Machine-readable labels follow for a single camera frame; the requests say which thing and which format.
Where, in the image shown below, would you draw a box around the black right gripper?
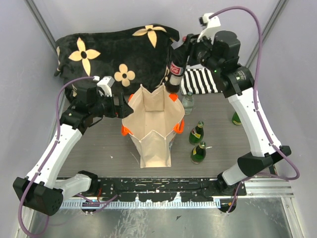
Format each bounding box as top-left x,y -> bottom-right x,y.
173,30 -> 221,74

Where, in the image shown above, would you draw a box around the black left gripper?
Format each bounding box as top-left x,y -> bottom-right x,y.
90,91 -> 134,119

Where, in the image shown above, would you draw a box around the beige canvas bag orange handles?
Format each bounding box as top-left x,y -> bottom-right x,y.
121,85 -> 185,168

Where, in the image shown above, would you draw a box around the cola bottle red cap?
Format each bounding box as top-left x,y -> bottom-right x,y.
165,37 -> 186,94

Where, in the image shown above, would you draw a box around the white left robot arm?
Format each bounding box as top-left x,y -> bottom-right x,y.
13,86 -> 134,216

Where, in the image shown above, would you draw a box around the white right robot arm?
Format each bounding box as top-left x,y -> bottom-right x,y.
184,31 -> 291,195

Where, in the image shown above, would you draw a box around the green bottle near bag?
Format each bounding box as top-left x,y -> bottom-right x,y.
189,121 -> 204,145

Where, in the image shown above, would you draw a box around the black white striped cloth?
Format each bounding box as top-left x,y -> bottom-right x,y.
180,67 -> 221,95

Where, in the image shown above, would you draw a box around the black blanket beige flowers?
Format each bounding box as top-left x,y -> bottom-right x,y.
54,24 -> 180,95

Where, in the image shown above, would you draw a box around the clear glass bottle green cap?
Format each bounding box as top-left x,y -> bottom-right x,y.
182,91 -> 194,115

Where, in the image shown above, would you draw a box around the green bottle front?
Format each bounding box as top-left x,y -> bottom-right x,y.
190,141 -> 206,164

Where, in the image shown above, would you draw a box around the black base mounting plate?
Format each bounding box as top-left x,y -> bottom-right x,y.
86,178 -> 236,202

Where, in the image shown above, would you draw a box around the green bottle far right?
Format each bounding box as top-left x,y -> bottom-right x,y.
231,112 -> 242,125

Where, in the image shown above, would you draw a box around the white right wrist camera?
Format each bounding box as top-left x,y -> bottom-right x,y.
197,13 -> 221,42

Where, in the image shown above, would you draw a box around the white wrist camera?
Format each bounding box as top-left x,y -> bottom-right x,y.
93,76 -> 115,97
197,13 -> 221,42

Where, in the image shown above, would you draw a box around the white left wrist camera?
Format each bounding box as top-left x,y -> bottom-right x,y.
93,76 -> 115,97

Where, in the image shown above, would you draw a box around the white slotted cable duct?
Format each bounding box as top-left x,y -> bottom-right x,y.
60,198 -> 221,210

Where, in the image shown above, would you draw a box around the aluminium frame rail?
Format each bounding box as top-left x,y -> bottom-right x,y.
23,177 -> 295,201

